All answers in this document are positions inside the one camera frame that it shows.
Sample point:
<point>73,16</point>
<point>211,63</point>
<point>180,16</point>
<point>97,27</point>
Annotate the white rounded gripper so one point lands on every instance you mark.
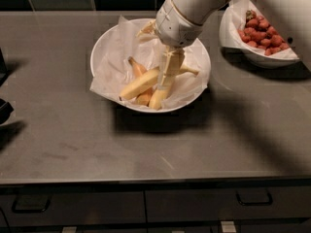
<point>176,24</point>

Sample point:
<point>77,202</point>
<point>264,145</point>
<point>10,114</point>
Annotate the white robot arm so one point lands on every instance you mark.
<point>291,18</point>

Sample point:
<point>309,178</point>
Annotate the white bowl with bananas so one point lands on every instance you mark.
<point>103,46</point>

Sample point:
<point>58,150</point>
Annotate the orange ripe banana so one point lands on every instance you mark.
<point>138,70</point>

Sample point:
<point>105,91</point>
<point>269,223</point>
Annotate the long yellow banana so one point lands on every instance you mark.
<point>160,94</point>

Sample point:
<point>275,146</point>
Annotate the white bowl with strawberries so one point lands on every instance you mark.
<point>269,60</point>

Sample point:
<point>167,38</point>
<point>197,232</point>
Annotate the pile of red strawberries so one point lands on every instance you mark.
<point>259,33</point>

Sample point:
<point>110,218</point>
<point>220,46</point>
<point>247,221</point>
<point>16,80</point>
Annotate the right grey drawer front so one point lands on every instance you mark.
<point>192,205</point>

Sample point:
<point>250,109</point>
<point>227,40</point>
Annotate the grey drawer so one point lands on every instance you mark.
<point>81,209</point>
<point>192,205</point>

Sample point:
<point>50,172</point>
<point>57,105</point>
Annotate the black object at left edge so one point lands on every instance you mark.
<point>5,107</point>

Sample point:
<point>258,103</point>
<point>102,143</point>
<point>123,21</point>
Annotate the left grey drawer front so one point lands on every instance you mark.
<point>81,209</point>

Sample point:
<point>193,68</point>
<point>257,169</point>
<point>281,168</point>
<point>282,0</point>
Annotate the right drawer handle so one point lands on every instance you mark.
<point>267,202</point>

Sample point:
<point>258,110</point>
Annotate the drawer handle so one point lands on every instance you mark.
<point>267,202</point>
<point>31,204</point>

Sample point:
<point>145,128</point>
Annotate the left drawer handle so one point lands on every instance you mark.
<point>31,204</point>

